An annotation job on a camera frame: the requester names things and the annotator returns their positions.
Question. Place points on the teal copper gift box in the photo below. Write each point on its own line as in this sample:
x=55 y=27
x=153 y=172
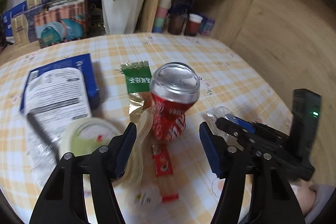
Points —
x=61 y=21

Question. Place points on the green gold tea sachet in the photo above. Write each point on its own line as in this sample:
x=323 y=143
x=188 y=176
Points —
x=138 y=77

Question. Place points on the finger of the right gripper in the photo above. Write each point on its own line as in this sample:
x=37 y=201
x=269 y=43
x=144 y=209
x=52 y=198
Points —
x=237 y=122

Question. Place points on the person's right hand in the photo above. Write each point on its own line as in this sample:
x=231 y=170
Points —
x=305 y=196

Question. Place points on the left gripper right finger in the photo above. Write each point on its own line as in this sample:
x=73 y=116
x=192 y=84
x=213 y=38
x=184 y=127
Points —
x=272 y=198

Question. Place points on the crushed red soda can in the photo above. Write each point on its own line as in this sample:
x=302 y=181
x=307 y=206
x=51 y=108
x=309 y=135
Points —
x=175 y=88

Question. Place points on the blue white snack package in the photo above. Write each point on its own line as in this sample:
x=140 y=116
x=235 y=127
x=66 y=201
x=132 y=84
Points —
x=62 y=81

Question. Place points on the blue purple small box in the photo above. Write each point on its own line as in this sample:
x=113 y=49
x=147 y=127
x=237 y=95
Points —
x=206 y=25

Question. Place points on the green yogurt cup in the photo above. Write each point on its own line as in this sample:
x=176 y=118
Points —
x=85 y=135

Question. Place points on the yellow plaid tablecloth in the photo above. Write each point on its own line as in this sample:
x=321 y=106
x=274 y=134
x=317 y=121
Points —
x=30 y=141

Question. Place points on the white flower vase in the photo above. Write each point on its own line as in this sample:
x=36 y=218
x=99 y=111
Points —
x=121 y=16

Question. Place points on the dark brown cup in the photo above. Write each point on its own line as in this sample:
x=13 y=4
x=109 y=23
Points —
x=176 y=24

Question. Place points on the stack of pastel cups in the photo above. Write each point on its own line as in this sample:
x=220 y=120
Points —
x=160 y=15

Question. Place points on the red chopstick wrapper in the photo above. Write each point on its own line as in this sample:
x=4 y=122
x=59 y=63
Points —
x=164 y=173

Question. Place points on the lower blue gold box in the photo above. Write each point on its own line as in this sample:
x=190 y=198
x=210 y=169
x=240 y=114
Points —
x=23 y=27

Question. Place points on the red paper cup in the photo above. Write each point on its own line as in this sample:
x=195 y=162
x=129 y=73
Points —
x=192 y=25

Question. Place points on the cream plastic glove wrapper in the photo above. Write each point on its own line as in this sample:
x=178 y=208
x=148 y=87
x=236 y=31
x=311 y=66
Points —
x=134 y=169

